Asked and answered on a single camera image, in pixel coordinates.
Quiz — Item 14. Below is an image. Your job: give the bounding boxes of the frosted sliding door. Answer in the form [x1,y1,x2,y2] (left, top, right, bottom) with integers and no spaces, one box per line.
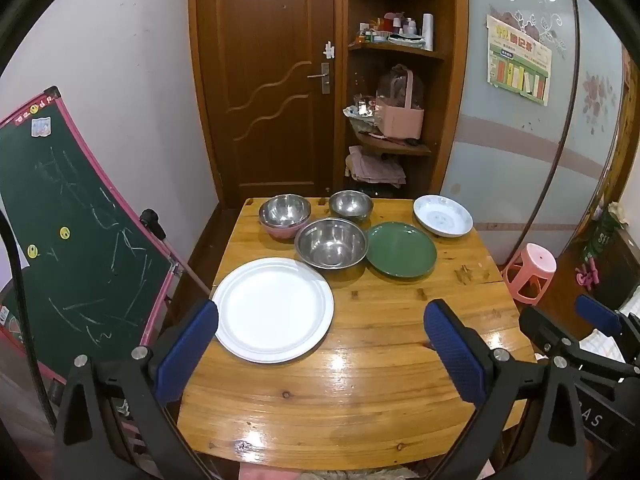
[440,0,631,271]

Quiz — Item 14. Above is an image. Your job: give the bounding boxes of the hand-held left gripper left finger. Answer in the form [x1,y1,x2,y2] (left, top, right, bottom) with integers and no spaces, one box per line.
[52,299,221,480]

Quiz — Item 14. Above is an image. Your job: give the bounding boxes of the brown wooden shelf cabinet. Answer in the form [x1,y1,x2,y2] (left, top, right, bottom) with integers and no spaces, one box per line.
[332,0,468,201]

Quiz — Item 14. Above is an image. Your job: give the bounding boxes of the pile of small shelf clutter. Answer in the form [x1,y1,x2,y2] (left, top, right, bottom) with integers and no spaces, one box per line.
[342,94,378,133]

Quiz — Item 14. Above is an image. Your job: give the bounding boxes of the green plate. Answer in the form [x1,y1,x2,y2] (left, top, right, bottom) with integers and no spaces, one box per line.
[366,221,438,279]

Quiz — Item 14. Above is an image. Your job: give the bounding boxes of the fluffy beige garment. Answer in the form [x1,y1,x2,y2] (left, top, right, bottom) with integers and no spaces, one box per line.
[295,468,416,480]

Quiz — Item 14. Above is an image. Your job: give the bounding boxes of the pink basket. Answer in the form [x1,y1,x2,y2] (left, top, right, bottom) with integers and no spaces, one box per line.
[375,67,426,140]

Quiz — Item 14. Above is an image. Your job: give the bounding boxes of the pink plastic stool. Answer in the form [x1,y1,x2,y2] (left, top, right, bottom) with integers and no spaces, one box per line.
[501,243,557,306]

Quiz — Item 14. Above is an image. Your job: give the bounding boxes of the large steel bowl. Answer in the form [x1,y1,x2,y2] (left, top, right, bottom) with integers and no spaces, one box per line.
[294,218,369,269]

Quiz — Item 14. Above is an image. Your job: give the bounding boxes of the pink garment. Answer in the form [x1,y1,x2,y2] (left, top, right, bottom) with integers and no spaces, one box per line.
[239,465,301,480]

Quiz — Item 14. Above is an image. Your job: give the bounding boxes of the green packet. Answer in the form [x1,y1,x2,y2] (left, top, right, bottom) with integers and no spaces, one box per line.
[582,215,621,266]

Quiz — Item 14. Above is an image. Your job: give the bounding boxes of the dark wooden cabinet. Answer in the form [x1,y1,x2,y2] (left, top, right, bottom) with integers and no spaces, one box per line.
[555,225,640,331]

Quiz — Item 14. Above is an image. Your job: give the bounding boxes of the metal door handle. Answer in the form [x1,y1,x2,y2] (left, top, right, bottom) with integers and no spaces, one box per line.
[306,62,332,94]

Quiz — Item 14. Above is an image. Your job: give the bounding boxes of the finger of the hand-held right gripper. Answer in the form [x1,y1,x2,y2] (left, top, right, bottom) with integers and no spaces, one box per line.
[518,305,584,361]
[574,294,640,346]

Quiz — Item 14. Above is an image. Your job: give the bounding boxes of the black easel knob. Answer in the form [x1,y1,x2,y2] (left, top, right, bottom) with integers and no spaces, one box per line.
[140,209,167,241]

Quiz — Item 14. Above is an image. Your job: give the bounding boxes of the pink-sided steel bowl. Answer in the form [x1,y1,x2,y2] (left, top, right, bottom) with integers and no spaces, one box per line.
[258,194,312,241]

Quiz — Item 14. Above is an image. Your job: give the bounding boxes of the white patterned plate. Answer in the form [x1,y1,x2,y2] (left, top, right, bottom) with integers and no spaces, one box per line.
[413,194,474,239]

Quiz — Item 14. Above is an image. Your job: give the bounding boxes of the wall poster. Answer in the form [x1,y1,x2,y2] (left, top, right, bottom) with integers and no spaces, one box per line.
[486,14,553,107]

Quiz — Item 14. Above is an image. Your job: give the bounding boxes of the folded pink cloths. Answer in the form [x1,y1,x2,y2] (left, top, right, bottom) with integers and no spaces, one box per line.
[345,145,407,189]

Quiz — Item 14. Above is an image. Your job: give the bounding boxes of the cluster of small bottles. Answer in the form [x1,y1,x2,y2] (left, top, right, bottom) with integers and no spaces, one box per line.
[357,10,425,46]

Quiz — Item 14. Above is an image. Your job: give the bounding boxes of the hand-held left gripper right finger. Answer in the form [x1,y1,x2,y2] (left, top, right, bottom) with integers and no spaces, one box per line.
[422,299,588,480]

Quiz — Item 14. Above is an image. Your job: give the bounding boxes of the clear plastic cover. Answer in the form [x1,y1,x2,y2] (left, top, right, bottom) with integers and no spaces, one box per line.
[376,64,425,108]

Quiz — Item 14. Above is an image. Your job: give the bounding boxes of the brown wooden door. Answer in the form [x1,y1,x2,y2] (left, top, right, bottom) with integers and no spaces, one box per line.
[189,0,346,208]

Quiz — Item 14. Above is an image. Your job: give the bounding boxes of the small steel bowl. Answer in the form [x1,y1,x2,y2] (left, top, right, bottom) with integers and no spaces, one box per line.
[328,190,374,223]

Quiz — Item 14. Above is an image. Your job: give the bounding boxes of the white striped cloth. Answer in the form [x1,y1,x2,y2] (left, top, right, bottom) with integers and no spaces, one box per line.
[582,285,640,363]

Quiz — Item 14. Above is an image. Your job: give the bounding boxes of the pink easel leg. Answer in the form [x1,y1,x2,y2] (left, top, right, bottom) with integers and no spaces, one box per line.
[160,237,213,296]

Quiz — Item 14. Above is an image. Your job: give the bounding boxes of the green chalkboard with pink frame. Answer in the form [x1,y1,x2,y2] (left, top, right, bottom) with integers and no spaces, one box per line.
[0,86,181,396]

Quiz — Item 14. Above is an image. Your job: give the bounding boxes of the large white plate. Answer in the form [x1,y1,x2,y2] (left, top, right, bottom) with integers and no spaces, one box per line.
[212,257,335,364]

